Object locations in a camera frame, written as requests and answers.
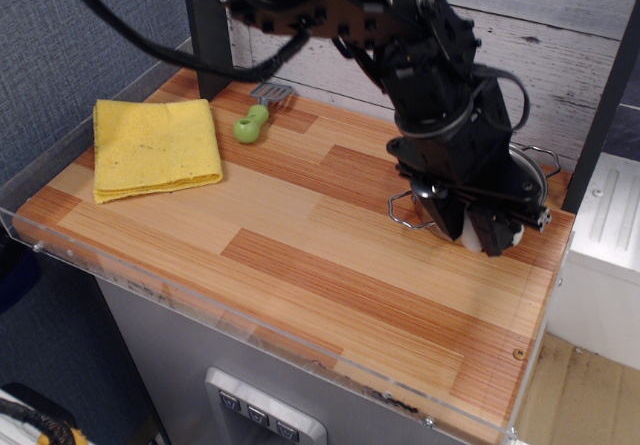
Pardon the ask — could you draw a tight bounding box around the folded yellow cloth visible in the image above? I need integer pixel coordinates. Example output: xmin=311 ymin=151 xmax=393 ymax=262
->
xmin=93 ymin=99 xmax=223 ymax=204

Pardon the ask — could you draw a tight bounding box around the dark right vertical post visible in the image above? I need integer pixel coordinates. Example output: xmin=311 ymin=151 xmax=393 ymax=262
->
xmin=562 ymin=0 xmax=639 ymax=214

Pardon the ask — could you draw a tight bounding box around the white box at right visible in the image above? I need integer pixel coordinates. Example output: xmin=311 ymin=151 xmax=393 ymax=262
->
xmin=547 ymin=153 xmax=639 ymax=369

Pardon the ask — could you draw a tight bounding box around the silver dispenser button panel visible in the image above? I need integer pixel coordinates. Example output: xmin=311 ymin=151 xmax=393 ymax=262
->
xmin=205 ymin=367 xmax=328 ymax=444

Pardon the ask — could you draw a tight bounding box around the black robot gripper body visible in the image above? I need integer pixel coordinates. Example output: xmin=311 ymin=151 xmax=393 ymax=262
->
xmin=385 ymin=77 xmax=554 ymax=234

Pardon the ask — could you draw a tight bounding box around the dark vertical post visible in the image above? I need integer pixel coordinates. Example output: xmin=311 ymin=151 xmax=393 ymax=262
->
xmin=562 ymin=0 xmax=639 ymax=214
xmin=179 ymin=0 xmax=236 ymax=97

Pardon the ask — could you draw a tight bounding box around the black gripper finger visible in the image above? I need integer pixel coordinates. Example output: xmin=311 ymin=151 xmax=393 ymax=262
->
xmin=469 ymin=204 xmax=524 ymax=257
xmin=410 ymin=179 xmax=465 ymax=242

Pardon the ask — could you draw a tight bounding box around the clear acrylic table guard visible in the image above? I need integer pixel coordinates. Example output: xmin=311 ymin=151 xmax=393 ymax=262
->
xmin=0 ymin=39 xmax=576 ymax=445

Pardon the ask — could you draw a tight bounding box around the stainless steel pan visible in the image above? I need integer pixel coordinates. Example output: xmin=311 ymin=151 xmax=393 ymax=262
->
xmin=388 ymin=145 xmax=551 ymax=231

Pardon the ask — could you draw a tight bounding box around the plush sushi roll toy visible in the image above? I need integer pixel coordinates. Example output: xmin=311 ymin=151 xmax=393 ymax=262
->
xmin=460 ymin=214 xmax=524 ymax=253

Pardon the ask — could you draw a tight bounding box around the dark left vertical post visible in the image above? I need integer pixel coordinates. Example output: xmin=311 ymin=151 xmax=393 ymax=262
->
xmin=179 ymin=0 xmax=236 ymax=97

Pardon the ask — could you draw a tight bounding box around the black yellow object bottom left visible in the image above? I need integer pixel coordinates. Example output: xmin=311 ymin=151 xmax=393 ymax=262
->
xmin=1 ymin=398 xmax=89 ymax=444

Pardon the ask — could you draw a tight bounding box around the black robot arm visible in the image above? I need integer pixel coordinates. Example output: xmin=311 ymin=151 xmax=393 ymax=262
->
xmin=219 ymin=0 xmax=550 ymax=256

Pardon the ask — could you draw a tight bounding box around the green handled grey toy spatula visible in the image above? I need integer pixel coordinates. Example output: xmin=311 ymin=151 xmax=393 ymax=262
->
xmin=233 ymin=82 xmax=293 ymax=144

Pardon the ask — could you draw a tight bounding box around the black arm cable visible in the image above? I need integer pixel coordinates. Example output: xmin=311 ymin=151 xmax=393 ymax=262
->
xmin=52 ymin=0 xmax=314 ymax=82

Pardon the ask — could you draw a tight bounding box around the silver toy fridge cabinet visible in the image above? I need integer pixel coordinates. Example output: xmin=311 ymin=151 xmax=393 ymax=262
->
xmin=98 ymin=280 xmax=457 ymax=444

